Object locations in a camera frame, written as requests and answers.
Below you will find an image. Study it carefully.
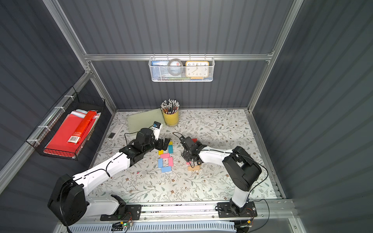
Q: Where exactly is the light blue block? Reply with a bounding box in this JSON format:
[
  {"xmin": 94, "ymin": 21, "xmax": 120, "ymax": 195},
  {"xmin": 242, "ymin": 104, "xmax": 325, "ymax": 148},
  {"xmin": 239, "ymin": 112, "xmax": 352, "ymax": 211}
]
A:
[
  {"xmin": 158, "ymin": 158, "xmax": 163, "ymax": 168},
  {"xmin": 161, "ymin": 167, "xmax": 172, "ymax": 173}
]

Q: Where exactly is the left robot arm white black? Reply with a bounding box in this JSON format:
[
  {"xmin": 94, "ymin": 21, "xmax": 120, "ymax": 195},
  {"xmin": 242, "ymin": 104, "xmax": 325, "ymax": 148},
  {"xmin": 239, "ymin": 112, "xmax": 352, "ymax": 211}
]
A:
[{"xmin": 47, "ymin": 128, "xmax": 171, "ymax": 227}]

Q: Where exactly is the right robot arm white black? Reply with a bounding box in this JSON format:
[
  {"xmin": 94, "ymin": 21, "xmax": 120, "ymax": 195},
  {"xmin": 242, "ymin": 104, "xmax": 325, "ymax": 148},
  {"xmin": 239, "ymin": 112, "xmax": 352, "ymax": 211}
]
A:
[{"xmin": 179, "ymin": 136, "xmax": 262, "ymax": 216}]

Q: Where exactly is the yellow pencil cup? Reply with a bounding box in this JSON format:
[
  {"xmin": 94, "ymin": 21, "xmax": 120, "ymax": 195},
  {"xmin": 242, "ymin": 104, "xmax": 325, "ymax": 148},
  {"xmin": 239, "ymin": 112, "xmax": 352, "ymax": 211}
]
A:
[{"xmin": 162, "ymin": 111, "xmax": 179, "ymax": 127}]

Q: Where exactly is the pale green book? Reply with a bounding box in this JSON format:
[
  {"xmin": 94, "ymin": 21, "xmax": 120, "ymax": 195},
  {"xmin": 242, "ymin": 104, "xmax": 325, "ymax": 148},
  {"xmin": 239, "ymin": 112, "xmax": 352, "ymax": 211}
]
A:
[{"xmin": 127, "ymin": 109, "xmax": 165, "ymax": 133}]

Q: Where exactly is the white remote control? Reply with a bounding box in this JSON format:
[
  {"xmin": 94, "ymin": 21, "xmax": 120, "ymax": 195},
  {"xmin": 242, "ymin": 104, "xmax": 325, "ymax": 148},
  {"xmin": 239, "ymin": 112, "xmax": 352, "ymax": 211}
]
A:
[{"xmin": 107, "ymin": 123, "xmax": 123, "ymax": 141}]

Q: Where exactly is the bundle of pencils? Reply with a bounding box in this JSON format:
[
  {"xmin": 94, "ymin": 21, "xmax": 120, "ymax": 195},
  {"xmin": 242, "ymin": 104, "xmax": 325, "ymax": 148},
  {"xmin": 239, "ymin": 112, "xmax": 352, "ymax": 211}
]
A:
[{"xmin": 160, "ymin": 99, "xmax": 180, "ymax": 115}]

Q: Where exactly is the red long box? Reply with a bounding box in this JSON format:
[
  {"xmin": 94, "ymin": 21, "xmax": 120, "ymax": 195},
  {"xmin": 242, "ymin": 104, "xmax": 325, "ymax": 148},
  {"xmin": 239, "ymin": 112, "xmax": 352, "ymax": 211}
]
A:
[{"xmin": 68, "ymin": 110, "xmax": 97, "ymax": 144}]

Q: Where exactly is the grey tape roll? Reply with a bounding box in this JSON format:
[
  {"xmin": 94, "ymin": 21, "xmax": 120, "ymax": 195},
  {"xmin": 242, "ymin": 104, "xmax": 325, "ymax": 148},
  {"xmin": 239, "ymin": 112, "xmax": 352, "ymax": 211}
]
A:
[{"xmin": 167, "ymin": 58, "xmax": 183, "ymax": 77}]

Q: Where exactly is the yellow alarm clock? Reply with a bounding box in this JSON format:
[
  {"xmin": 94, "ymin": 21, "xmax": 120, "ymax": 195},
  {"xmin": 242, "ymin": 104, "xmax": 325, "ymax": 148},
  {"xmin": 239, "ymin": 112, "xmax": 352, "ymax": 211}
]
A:
[{"xmin": 185, "ymin": 61, "xmax": 210, "ymax": 79}]

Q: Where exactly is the red folder stack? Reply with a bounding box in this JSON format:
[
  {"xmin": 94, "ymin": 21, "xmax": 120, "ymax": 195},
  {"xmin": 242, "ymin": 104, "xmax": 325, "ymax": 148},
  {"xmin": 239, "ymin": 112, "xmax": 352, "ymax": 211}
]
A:
[{"xmin": 43, "ymin": 109, "xmax": 101, "ymax": 158}]

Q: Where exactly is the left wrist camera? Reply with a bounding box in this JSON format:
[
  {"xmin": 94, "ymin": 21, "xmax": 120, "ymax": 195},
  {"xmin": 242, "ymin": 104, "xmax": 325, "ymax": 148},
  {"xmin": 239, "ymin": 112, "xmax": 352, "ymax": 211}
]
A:
[{"xmin": 152, "ymin": 121, "xmax": 162, "ymax": 140}]

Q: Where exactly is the aluminium rail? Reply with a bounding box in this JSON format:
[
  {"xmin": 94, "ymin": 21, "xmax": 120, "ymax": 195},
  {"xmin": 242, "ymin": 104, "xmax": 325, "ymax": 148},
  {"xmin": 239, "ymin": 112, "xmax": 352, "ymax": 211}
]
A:
[{"xmin": 58, "ymin": 200, "xmax": 298, "ymax": 223}]

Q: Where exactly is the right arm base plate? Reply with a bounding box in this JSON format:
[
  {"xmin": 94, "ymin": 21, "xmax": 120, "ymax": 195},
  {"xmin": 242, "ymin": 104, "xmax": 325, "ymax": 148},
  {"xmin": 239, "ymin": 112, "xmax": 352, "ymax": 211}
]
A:
[{"xmin": 215, "ymin": 202, "xmax": 257, "ymax": 218}]

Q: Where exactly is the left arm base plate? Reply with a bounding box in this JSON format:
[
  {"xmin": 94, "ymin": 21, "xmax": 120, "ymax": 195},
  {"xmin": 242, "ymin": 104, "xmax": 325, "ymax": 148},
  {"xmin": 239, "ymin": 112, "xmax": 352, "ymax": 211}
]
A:
[{"xmin": 100, "ymin": 204, "xmax": 142, "ymax": 221}]

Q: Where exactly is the white wire wall basket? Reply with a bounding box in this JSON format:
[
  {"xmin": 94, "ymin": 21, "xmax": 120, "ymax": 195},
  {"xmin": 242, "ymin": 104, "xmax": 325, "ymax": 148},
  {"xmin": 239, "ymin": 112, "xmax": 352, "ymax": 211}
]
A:
[{"xmin": 148, "ymin": 55, "xmax": 215, "ymax": 82}]

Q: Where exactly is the black wire side basket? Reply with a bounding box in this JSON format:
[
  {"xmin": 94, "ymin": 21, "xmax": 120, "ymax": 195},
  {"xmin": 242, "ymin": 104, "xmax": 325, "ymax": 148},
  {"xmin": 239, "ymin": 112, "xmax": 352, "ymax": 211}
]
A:
[{"xmin": 26, "ymin": 89, "xmax": 105, "ymax": 160}]

